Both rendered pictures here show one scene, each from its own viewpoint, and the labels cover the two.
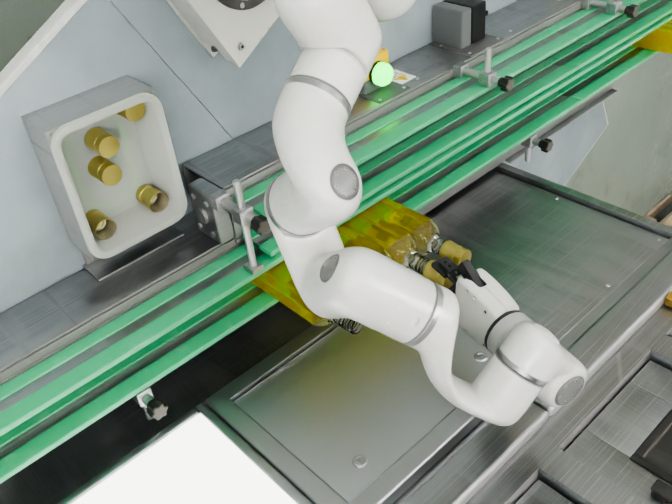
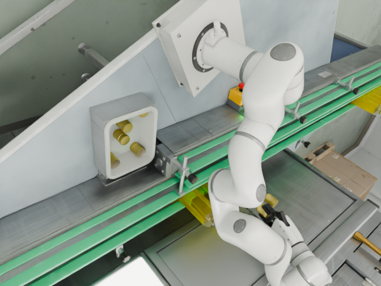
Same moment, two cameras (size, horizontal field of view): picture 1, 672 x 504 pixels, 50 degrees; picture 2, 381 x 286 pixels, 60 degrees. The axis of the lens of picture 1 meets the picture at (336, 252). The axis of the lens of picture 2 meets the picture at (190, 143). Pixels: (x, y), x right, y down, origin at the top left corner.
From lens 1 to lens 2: 31 cm
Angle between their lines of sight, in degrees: 6
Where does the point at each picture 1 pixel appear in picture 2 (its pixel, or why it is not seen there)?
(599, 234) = (324, 192)
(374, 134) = not seen: hidden behind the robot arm
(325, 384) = (201, 251)
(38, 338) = (74, 215)
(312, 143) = (250, 172)
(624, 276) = (335, 217)
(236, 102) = (182, 106)
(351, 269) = (252, 231)
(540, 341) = (321, 270)
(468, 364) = not seen: hidden behind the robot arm
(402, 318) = (269, 256)
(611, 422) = not seen: outside the picture
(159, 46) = (158, 80)
